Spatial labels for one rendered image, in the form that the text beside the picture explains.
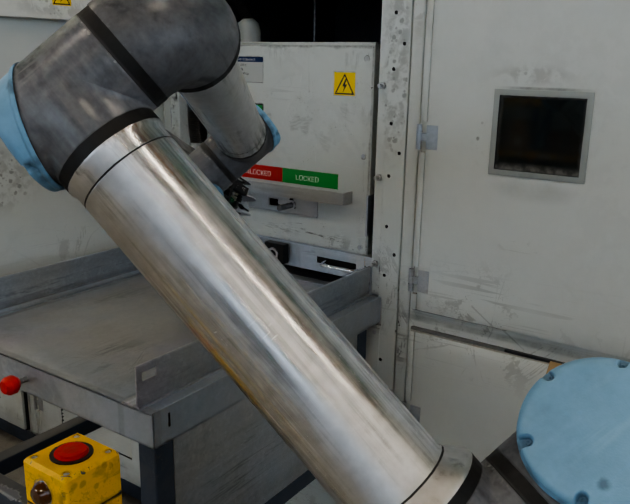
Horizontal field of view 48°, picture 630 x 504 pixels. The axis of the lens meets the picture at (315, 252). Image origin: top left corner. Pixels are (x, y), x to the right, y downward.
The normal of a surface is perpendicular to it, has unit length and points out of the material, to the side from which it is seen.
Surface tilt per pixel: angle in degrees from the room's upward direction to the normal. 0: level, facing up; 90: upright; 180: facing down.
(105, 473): 90
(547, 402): 43
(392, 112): 90
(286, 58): 90
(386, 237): 90
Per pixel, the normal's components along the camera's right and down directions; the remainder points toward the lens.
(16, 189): 0.76, 0.18
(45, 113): -0.01, 0.11
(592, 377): -0.35, -0.56
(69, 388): -0.57, 0.20
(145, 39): 0.39, 0.15
